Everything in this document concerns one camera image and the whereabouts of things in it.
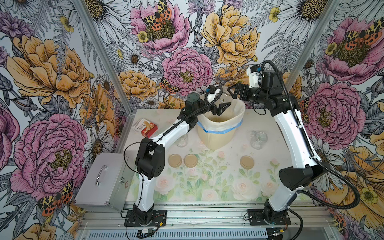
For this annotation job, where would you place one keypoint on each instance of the aluminium corner post left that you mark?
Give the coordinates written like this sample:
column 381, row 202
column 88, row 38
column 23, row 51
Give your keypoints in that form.
column 97, row 41

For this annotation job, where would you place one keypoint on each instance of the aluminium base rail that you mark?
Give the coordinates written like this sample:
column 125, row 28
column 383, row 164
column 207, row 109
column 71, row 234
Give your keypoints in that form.
column 210, row 221

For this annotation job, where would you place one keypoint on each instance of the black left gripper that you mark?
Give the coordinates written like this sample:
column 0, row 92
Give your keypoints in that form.
column 221, row 109

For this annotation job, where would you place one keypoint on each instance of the glass jar with tea leaves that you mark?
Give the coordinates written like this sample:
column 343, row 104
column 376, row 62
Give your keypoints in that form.
column 258, row 140

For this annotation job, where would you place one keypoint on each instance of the red white bandage box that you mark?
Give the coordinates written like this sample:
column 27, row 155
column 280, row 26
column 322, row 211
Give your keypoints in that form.
column 145, row 127

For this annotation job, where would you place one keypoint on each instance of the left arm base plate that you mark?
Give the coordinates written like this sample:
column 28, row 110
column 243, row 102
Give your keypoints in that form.
column 152, row 218

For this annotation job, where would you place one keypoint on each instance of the aluminium corner post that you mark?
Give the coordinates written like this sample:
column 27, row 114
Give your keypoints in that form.
column 97, row 41
column 317, row 32

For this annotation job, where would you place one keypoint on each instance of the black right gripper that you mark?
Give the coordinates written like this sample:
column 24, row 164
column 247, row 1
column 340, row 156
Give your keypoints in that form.
column 238, row 87

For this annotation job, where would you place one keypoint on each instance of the aluminium corner post right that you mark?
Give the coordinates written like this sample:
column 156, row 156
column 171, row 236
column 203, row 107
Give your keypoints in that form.
column 317, row 32

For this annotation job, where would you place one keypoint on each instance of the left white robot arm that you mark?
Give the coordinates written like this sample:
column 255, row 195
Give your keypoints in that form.
column 150, row 158

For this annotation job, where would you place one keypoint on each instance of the beige trash bin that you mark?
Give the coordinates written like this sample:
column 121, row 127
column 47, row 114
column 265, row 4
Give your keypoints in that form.
column 215, row 140

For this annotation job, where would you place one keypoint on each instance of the beige jar lid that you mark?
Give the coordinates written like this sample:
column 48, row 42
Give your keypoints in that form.
column 247, row 162
column 175, row 160
column 191, row 161

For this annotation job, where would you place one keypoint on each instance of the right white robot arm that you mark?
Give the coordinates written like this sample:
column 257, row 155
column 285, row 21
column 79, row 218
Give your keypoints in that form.
column 266, row 86

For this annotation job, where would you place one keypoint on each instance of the silver metal case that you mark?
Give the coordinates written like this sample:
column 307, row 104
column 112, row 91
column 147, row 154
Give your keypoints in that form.
column 106, row 185

